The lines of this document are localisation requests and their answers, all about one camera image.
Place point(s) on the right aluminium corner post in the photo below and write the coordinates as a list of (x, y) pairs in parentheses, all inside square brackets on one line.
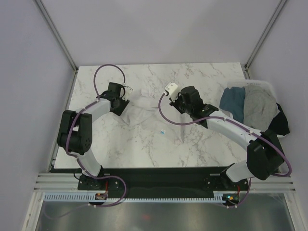
[(269, 26)]

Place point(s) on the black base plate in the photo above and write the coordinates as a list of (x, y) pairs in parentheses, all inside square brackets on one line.
[(168, 193)]

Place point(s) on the white t shirt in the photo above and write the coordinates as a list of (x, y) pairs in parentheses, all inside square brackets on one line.
[(143, 110)]

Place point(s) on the left aluminium corner post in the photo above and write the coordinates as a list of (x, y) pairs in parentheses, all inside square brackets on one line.
[(51, 25)]

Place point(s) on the grey t shirt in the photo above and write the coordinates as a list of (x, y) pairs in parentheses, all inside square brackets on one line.
[(259, 107)]

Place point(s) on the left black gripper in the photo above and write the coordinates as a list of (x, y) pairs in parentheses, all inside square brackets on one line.
[(124, 103)]

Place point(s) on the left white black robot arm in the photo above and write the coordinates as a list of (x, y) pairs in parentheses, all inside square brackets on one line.
[(75, 132)]

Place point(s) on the blue t shirt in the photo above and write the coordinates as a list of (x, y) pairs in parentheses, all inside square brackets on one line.
[(232, 100)]

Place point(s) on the white slotted cable duct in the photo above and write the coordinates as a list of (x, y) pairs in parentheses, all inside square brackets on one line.
[(92, 197)]

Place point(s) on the aluminium corner post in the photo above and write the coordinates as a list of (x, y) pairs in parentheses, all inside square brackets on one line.
[(51, 25), (269, 26)]

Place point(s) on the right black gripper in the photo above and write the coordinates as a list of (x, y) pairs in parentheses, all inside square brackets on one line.
[(174, 104)]

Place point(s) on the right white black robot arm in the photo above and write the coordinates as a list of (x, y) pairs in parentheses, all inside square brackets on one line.
[(264, 152)]

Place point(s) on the white laundry basket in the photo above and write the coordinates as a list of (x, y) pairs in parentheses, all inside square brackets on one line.
[(243, 83)]

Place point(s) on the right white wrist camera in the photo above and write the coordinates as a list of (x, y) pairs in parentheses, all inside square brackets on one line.
[(172, 90)]

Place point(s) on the black t shirt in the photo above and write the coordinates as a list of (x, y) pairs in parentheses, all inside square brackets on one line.
[(279, 123)]

